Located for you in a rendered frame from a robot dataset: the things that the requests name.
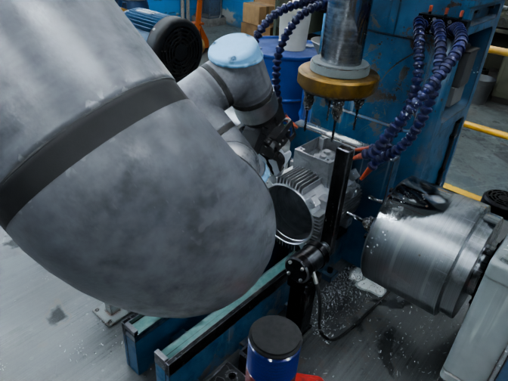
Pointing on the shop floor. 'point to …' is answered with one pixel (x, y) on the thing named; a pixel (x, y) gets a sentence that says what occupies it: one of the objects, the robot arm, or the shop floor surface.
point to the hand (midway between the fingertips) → (274, 175)
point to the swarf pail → (483, 89)
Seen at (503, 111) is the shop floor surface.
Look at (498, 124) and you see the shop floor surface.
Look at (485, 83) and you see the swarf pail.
